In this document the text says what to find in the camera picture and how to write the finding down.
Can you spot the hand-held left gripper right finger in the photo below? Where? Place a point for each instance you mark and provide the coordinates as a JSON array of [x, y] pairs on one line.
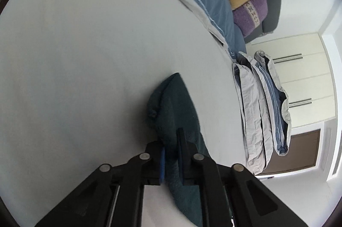
[[180, 154]]

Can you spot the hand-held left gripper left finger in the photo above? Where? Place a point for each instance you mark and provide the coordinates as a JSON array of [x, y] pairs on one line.
[[161, 166]]

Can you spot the dark teal knit sweater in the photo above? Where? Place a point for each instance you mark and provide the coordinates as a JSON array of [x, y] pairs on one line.
[[173, 104]]

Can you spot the folded grey and blue duvet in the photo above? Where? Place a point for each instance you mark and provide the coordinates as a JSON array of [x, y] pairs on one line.
[[253, 109]]

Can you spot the brown door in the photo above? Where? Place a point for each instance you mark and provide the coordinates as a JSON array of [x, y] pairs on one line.
[[302, 152]]

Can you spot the bed with white sheet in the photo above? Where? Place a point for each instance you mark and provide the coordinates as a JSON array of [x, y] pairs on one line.
[[80, 56]]

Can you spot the cream wardrobe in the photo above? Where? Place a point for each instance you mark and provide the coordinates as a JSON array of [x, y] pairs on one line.
[[307, 77]]

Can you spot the purple patterned cushion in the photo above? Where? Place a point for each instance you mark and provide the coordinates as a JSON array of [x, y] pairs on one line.
[[251, 14]]

